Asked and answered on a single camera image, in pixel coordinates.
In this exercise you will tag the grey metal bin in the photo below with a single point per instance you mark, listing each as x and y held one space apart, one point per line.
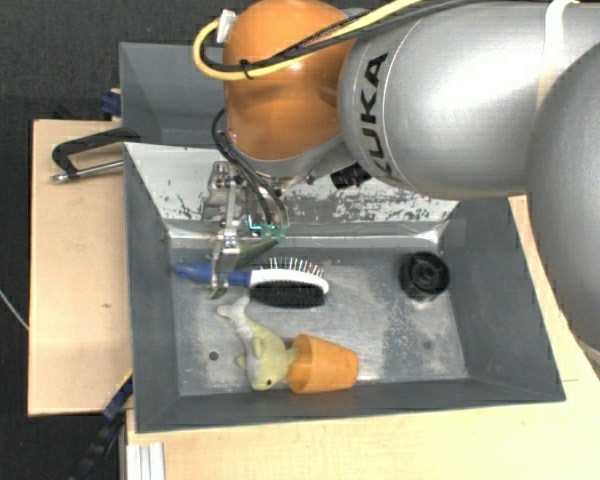
410 338

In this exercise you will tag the pale yellow plush dolphin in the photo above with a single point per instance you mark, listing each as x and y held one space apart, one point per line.
266 358

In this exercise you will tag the orange plastic cup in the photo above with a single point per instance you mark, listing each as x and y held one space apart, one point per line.
325 364

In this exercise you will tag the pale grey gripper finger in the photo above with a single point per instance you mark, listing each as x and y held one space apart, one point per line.
224 264

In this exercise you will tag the black cylinder on white bracket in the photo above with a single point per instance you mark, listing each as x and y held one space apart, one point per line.
349 176

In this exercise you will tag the blue and white hairbrush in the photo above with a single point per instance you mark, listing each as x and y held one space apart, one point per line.
290 288

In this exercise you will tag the black round cap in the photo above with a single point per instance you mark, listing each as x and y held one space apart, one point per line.
424 274

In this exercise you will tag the pale brown cardboard board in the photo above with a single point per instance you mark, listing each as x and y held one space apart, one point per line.
77 278

